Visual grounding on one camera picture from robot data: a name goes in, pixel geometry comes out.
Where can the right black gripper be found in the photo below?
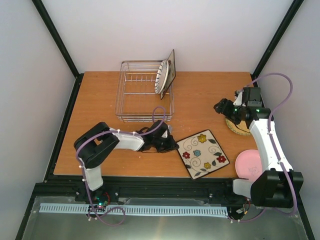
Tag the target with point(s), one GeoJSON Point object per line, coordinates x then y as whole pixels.
{"type": "Point", "coordinates": [224, 105]}

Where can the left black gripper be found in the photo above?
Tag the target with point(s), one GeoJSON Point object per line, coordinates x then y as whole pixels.
{"type": "Point", "coordinates": [169, 146]}

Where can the square dark rimmed plate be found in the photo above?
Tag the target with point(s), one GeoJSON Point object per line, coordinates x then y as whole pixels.
{"type": "Point", "coordinates": [201, 154]}

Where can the wire metal dish rack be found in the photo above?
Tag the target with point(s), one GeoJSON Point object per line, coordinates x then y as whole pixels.
{"type": "Point", "coordinates": [136, 100]}

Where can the round striped white plate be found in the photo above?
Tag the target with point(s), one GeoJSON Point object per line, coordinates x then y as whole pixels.
{"type": "Point", "coordinates": [161, 76]}

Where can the square floral plate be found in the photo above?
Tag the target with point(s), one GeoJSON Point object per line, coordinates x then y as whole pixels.
{"type": "Point", "coordinates": [171, 74]}

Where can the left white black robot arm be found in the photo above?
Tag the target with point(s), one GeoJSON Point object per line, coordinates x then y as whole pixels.
{"type": "Point", "coordinates": [93, 147]}

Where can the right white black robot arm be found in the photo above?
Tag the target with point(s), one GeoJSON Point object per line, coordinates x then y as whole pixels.
{"type": "Point", "coordinates": [278, 186]}

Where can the round woven bamboo plate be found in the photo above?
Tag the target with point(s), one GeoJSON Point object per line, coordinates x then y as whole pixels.
{"type": "Point", "coordinates": [239, 129]}

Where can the pink round plate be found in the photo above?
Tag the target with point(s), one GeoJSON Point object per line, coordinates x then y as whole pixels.
{"type": "Point", "coordinates": [248, 165]}

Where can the left circuit board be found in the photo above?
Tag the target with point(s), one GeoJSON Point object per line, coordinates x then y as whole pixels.
{"type": "Point", "coordinates": [103, 199]}

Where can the circuit board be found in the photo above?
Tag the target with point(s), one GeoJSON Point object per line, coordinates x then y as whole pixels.
{"type": "Point", "coordinates": [245, 207]}
{"type": "Point", "coordinates": [103, 199]}

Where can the right circuit board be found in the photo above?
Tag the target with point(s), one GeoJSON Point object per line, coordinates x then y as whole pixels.
{"type": "Point", "coordinates": [245, 207]}

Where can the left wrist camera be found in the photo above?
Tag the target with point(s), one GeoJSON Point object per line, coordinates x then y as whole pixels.
{"type": "Point", "coordinates": [162, 130]}

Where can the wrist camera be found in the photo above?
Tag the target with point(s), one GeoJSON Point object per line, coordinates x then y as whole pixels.
{"type": "Point", "coordinates": [162, 130]}
{"type": "Point", "coordinates": [248, 97]}

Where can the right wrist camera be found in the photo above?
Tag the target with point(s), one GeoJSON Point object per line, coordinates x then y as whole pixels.
{"type": "Point", "coordinates": [248, 97]}

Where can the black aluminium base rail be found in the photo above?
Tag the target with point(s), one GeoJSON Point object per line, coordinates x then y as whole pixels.
{"type": "Point", "coordinates": [210, 190]}

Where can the right black frame post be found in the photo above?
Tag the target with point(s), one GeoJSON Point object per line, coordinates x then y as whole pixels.
{"type": "Point", "coordinates": [279, 33]}

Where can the black frame post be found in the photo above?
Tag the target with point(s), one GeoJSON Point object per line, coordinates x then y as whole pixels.
{"type": "Point", "coordinates": [47, 20]}
{"type": "Point", "coordinates": [279, 33]}

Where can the grey slotted cable duct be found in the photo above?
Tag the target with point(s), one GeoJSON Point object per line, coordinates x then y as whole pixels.
{"type": "Point", "coordinates": [136, 210]}

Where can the left black frame post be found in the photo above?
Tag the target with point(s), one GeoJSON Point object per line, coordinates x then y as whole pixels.
{"type": "Point", "coordinates": [47, 20]}

